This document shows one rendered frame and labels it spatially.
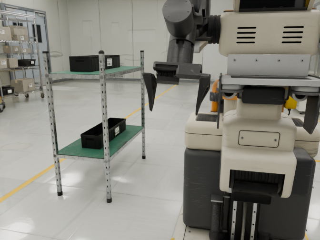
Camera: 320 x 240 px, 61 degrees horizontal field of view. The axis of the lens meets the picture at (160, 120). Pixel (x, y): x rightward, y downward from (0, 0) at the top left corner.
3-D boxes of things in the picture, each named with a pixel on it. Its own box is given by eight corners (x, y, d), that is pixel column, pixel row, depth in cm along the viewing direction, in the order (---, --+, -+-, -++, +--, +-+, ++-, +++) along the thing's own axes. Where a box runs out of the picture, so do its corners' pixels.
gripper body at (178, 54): (201, 72, 55) (204, 39, 57) (152, 69, 57) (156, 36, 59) (201, 83, 62) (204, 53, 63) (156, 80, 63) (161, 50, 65)
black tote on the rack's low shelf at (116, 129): (100, 149, 214) (99, 135, 212) (80, 147, 218) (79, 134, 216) (126, 129, 268) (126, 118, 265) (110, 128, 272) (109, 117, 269)
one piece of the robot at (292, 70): (215, 119, 92) (218, 54, 87) (304, 124, 86) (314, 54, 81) (213, 133, 77) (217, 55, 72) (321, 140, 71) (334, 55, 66)
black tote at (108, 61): (91, 72, 201) (90, 56, 199) (70, 71, 205) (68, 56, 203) (120, 67, 255) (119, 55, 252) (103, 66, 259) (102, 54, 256)
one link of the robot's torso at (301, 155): (226, 185, 116) (230, 129, 110) (298, 193, 110) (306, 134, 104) (226, 223, 91) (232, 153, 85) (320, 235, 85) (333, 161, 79)
